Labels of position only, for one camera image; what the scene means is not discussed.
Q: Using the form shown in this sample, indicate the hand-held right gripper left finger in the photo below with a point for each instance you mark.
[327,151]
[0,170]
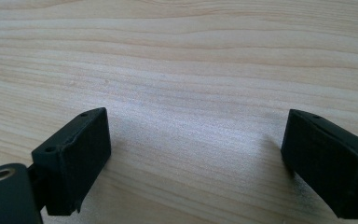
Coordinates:
[74,161]

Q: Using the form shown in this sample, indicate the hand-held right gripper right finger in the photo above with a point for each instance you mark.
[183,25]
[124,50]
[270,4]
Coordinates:
[326,165]

